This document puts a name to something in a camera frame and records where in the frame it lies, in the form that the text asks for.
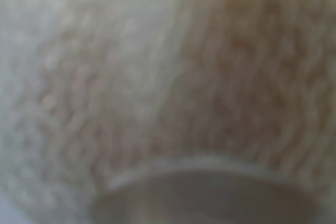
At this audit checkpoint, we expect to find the clear plastic drink bottle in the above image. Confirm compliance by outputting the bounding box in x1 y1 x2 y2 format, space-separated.
1 0 335 223

